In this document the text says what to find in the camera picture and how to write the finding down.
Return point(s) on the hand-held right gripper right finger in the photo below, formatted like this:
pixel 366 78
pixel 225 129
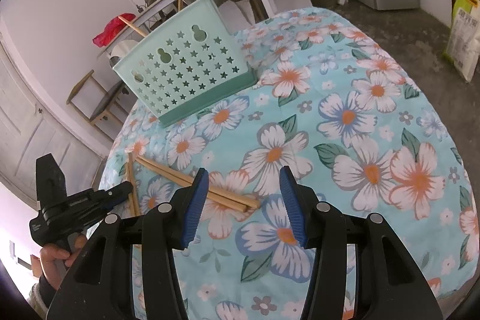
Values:
pixel 294 207

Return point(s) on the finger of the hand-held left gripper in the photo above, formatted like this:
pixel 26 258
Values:
pixel 112 192

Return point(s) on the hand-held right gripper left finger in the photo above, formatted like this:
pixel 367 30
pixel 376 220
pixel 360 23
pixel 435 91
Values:
pixel 195 207

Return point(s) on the mint green utensil holder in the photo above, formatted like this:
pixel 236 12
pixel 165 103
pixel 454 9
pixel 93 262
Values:
pixel 187 69

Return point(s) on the person's left forearm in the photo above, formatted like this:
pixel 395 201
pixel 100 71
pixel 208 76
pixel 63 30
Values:
pixel 41 297

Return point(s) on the person's left hand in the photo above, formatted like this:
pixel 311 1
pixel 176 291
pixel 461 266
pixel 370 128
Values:
pixel 52 263

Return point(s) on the wooden chair with dark seat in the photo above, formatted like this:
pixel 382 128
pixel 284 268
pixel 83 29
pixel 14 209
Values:
pixel 101 106

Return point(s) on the floral blue quilt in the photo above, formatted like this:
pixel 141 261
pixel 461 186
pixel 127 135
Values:
pixel 356 140

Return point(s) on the white panelled door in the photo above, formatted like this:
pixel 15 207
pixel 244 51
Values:
pixel 30 125

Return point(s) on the red plastic bag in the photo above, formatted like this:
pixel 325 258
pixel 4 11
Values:
pixel 108 33

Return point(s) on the white foam box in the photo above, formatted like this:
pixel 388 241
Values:
pixel 240 10

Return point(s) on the green white rice bag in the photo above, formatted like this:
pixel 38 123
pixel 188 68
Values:
pixel 463 39

